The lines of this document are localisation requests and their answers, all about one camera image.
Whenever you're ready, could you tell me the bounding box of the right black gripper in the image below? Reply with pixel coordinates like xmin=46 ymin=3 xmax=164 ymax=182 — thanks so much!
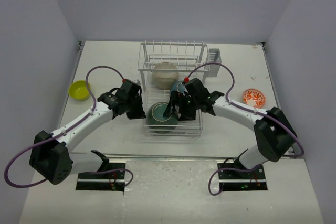
xmin=164 ymin=91 xmax=200 ymax=122

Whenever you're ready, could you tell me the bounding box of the dark green bowl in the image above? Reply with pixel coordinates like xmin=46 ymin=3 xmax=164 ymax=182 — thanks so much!
xmin=146 ymin=102 xmax=179 ymax=134

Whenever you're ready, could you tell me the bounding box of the blue bowl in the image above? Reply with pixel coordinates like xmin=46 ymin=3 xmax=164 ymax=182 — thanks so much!
xmin=170 ymin=81 xmax=185 ymax=93

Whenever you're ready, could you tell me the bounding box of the yellow bowl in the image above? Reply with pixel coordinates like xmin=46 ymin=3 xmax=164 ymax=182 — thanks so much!
xmin=68 ymin=80 xmax=90 ymax=101

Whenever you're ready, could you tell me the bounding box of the white orange patterned bowl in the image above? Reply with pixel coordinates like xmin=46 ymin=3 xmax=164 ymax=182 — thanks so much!
xmin=242 ymin=89 xmax=266 ymax=108

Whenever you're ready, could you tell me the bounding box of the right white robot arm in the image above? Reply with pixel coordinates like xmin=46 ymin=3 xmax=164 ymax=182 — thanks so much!
xmin=163 ymin=78 xmax=297 ymax=178

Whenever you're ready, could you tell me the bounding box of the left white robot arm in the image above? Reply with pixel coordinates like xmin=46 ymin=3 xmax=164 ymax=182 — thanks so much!
xmin=29 ymin=79 xmax=145 ymax=185

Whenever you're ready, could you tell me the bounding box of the beige bowl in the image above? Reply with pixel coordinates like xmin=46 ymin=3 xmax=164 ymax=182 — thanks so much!
xmin=152 ymin=62 xmax=179 ymax=90

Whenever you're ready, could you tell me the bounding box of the grey cutlery holder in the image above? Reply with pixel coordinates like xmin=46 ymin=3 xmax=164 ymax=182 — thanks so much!
xmin=207 ymin=48 xmax=222 ymax=78

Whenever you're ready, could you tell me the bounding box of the white wire dish rack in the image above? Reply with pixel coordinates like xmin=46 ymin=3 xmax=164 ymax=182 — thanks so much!
xmin=138 ymin=41 xmax=209 ymax=137

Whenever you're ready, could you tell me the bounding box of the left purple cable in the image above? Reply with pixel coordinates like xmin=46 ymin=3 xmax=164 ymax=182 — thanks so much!
xmin=4 ymin=66 xmax=134 ymax=189

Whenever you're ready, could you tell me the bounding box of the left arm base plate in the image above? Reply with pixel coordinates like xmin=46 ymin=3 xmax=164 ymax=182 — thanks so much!
xmin=76 ymin=171 xmax=125 ymax=192

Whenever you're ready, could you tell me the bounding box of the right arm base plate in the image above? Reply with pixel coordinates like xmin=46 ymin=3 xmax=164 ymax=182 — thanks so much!
xmin=218 ymin=165 xmax=268 ymax=192

